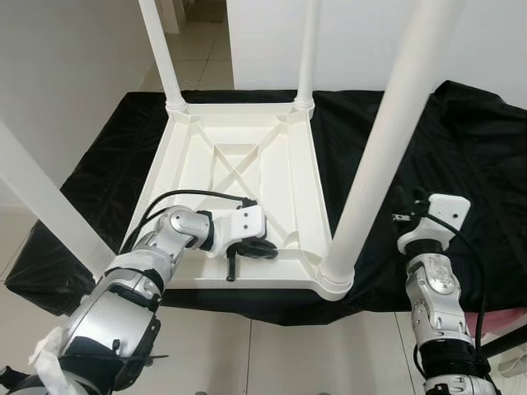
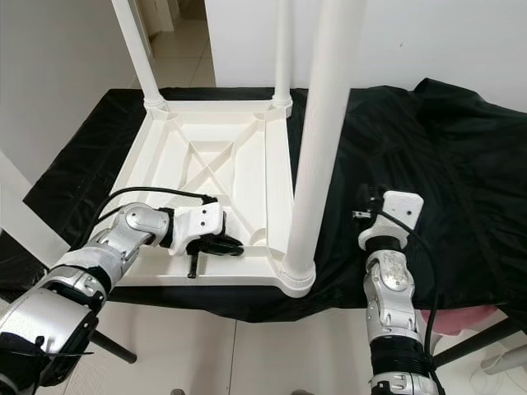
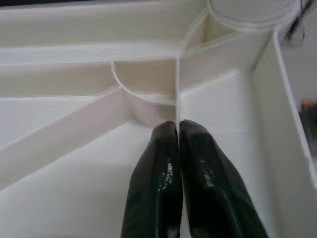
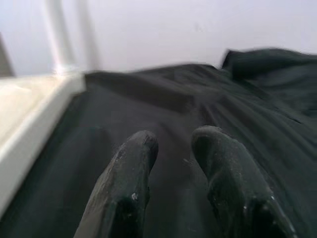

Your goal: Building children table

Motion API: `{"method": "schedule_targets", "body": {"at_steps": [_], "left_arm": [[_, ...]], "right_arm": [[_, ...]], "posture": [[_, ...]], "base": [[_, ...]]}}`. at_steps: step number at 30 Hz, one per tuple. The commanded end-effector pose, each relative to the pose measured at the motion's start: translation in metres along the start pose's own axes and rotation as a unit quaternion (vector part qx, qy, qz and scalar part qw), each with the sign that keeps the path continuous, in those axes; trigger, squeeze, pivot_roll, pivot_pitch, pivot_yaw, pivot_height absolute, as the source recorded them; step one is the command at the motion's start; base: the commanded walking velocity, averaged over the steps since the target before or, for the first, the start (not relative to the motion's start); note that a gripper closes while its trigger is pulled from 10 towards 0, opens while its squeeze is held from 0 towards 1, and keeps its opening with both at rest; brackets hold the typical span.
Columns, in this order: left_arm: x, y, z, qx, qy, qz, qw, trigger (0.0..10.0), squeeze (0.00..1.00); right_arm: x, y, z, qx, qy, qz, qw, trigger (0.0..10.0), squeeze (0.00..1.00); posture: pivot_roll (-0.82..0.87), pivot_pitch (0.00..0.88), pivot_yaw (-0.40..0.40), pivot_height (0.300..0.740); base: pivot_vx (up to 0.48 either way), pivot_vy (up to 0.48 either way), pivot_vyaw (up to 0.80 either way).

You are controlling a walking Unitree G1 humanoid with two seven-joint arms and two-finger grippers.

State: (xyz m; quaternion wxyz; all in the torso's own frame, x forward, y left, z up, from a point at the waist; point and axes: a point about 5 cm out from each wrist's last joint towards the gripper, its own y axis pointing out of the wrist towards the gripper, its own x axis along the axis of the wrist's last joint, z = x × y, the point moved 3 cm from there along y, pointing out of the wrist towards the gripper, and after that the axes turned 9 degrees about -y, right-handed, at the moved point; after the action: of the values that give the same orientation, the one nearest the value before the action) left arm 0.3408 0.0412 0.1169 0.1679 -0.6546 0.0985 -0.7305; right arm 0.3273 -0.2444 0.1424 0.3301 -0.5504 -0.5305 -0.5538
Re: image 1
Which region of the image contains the white metal bar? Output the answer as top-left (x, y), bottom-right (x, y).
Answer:
top-left (502, 354), bottom-right (527, 376)

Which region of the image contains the pink plastic stool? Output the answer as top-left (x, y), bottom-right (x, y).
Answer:
top-left (486, 309), bottom-right (527, 334)

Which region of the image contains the black fabric table cover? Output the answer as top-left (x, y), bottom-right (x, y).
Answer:
top-left (4, 80), bottom-right (527, 326)

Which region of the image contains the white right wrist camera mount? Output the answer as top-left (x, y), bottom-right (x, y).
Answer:
top-left (398, 194), bottom-right (472, 253)

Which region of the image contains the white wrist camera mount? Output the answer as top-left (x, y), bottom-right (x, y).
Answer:
top-left (398, 194), bottom-right (472, 253)
top-left (206, 204), bottom-right (266, 258)

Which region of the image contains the white plastic table leg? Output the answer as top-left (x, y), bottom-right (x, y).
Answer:
top-left (138, 0), bottom-right (189, 114)
top-left (317, 0), bottom-right (469, 285)
top-left (0, 119), bottom-right (116, 277)
top-left (294, 0), bottom-right (322, 112)

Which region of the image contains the white plastic children table top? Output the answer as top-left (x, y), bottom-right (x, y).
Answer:
top-left (122, 99), bottom-right (357, 302)

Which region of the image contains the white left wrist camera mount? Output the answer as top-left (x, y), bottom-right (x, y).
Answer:
top-left (206, 204), bottom-right (266, 258)

